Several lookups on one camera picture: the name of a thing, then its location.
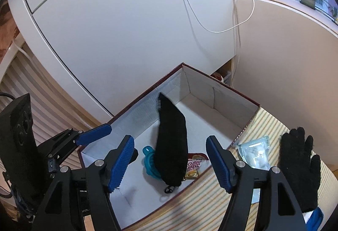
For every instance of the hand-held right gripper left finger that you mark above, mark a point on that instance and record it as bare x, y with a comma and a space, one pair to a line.
121, 162

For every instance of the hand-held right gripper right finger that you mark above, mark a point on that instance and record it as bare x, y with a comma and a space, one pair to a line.
219, 162

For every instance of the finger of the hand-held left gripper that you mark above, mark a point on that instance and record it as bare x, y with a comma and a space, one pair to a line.
95, 133
135, 155

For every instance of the clear packet of white pads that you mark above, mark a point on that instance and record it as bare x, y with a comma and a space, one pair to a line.
253, 153

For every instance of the black pouch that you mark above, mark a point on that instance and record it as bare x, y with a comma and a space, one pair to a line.
171, 141

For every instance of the brown cardboard box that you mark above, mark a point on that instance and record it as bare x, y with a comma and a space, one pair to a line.
200, 88

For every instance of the black knit glove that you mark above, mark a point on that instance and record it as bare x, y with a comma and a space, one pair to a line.
298, 167

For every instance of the blue cloth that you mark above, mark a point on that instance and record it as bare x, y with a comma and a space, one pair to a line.
317, 220

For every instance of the teal silicone funnel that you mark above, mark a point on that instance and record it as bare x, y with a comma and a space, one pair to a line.
151, 163

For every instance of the coffee sachet packet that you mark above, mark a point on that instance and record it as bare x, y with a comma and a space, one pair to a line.
194, 166

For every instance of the striped yellow mat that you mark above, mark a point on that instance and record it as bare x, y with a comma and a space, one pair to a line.
206, 207

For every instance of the small black keyring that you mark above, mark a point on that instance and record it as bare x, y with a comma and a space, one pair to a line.
169, 189

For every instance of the beige slatted headboard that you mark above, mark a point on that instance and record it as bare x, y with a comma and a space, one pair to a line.
26, 83

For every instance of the white wardrobe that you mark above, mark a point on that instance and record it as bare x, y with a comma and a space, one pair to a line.
118, 22

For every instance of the brown printed wall hanging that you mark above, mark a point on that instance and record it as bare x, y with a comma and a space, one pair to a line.
6, 33

